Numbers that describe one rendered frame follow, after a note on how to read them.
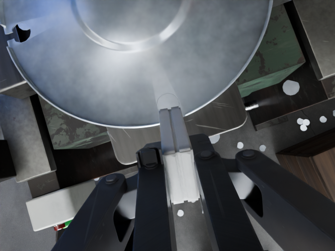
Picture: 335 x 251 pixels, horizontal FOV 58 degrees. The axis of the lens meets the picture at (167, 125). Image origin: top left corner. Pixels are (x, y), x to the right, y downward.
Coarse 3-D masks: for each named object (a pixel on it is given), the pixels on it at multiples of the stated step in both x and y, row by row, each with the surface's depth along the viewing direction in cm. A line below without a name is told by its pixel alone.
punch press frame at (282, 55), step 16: (272, 16) 44; (272, 32) 43; (288, 32) 43; (272, 48) 43; (288, 48) 43; (256, 64) 43; (272, 64) 43; (288, 64) 43; (240, 80) 43; (256, 80) 45; (272, 80) 51; (48, 112) 46; (48, 128) 46; (64, 128) 46; (80, 128) 46; (96, 128) 45; (64, 144) 46; (80, 144) 50; (96, 144) 58
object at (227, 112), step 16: (224, 96) 30; (240, 96) 30; (208, 112) 30; (224, 112) 30; (240, 112) 30; (112, 128) 31; (128, 128) 31; (144, 128) 31; (192, 128) 30; (208, 128) 30; (224, 128) 30; (112, 144) 31; (128, 144) 31; (144, 144) 31; (128, 160) 31
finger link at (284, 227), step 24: (240, 168) 13; (264, 168) 12; (264, 192) 12; (288, 192) 11; (312, 192) 10; (264, 216) 12; (288, 216) 10; (312, 216) 9; (288, 240) 11; (312, 240) 9
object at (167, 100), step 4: (164, 96) 31; (168, 96) 31; (172, 96) 30; (160, 100) 31; (164, 100) 31; (168, 100) 31; (172, 100) 30; (176, 100) 30; (160, 104) 31; (164, 104) 31; (168, 104) 30; (172, 104) 30; (176, 104) 30; (160, 108) 31; (164, 108) 31; (168, 108) 30
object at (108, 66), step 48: (0, 0) 33; (48, 0) 33; (96, 0) 31; (144, 0) 31; (192, 0) 31; (240, 0) 30; (48, 48) 32; (96, 48) 32; (144, 48) 31; (192, 48) 31; (240, 48) 30; (48, 96) 32; (96, 96) 31; (144, 96) 31; (192, 96) 30
